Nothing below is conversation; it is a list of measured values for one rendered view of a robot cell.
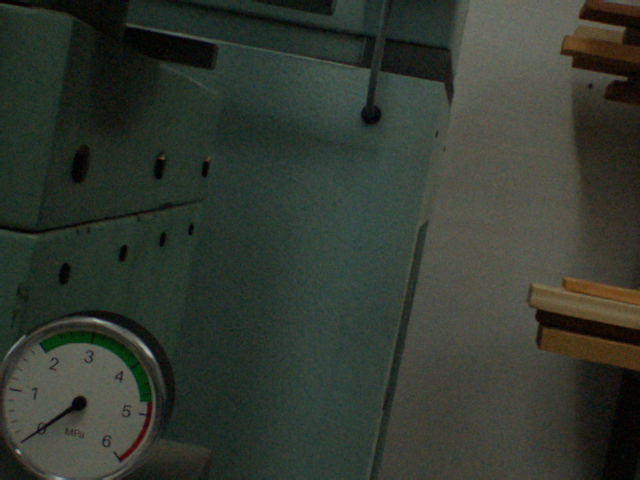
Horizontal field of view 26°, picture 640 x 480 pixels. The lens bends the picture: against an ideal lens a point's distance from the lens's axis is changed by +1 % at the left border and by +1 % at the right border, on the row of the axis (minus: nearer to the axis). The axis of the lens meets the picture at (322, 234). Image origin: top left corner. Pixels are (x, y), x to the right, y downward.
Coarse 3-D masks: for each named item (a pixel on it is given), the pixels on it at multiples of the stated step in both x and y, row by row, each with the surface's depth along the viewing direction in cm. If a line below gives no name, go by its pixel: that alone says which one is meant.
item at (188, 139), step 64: (0, 0) 55; (0, 64) 55; (64, 64) 55; (128, 64) 67; (0, 128) 55; (64, 128) 56; (128, 128) 71; (192, 128) 96; (0, 192) 55; (64, 192) 58; (128, 192) 74; (192, 192) 103
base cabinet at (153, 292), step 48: (0, 240) 55; (48, 240) 57; (96, 240) 68; (144, 240) 84; (192, 240) 109; (0, 288) 55; (48, 288) 59; (96, 288) 70; (144, 288) 88; (0, 336) 55
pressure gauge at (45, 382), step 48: (48, 336) 49; (96, 336) 49; (144, 336) 50; (0, 384) 49; (48, 384) 49; (96, 384) 49; (144, 384) 49; (0, 432) 49; (48, 432) 49; (96, 432) 49; (144, 432) 49
